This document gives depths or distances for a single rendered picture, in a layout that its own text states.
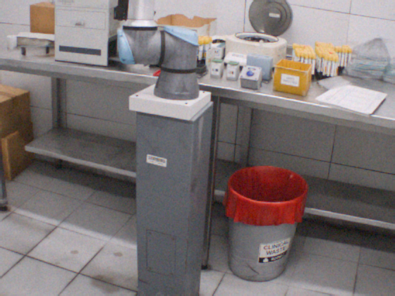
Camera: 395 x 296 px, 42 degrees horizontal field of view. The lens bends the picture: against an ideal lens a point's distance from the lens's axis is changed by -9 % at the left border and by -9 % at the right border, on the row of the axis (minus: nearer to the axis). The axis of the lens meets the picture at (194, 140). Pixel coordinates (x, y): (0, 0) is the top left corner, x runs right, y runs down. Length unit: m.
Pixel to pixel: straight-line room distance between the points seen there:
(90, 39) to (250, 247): 1.11
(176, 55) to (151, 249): 0.73
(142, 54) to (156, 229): 0.63
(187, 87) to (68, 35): 0.77
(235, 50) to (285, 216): 0.74
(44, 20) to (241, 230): 1.46
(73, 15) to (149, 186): 0.85
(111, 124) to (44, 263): 1.01
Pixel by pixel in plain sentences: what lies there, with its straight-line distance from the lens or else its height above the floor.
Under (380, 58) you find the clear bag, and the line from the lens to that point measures 2.54.
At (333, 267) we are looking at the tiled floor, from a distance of 2.67.
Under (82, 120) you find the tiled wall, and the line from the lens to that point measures 3.28.
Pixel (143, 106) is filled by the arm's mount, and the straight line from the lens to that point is 1.81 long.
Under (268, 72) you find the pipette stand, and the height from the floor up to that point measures 0.92.
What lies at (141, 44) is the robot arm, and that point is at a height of 1.10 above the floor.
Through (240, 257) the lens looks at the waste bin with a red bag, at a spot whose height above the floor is 0.12.
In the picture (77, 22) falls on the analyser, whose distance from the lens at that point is 2.36.
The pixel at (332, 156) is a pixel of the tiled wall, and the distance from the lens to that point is 2.85.
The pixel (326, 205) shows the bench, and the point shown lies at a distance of 2.62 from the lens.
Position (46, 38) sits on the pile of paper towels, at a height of 0.91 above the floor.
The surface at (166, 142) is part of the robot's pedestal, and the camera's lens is 1.84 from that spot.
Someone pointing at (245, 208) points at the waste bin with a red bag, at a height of 0.40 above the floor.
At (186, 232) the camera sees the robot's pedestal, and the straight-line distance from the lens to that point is 1.96.
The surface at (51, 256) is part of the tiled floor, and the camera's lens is 2.63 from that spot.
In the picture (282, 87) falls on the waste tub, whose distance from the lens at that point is 2.12.
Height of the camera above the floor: 1.51
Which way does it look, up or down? 23 degrees down
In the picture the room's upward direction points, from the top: 3 degrees clockwise
